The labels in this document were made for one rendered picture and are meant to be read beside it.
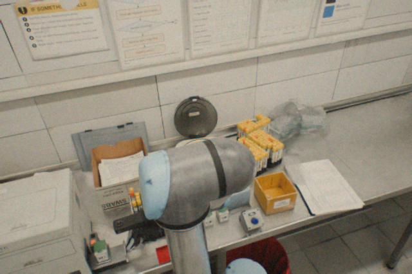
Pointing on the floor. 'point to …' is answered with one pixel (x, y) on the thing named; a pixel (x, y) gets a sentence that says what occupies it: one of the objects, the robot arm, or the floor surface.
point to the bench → (398, 163)
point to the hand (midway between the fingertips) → (126, 249)
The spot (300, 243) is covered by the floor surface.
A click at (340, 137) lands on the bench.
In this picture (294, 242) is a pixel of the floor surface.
